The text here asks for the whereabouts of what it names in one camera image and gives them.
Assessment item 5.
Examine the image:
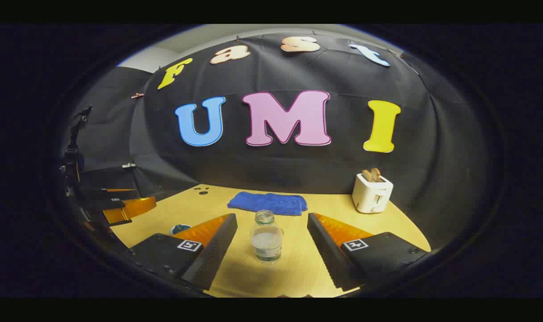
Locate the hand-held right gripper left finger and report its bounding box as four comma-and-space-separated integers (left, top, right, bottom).
128, 213, 238, 291

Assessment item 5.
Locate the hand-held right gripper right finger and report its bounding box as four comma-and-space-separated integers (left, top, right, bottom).
307, 212, 429, 291

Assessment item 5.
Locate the clear plastic water bottle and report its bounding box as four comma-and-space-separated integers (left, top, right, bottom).
250, 209, 284, 263

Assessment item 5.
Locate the blue towel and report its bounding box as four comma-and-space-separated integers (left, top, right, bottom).
227, 191, 308, 216

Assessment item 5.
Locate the white toaster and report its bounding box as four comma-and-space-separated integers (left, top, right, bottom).
352, 173, 394, 214

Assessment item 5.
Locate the black backdrop cloth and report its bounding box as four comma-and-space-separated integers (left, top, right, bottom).
61, 30, 483, 251

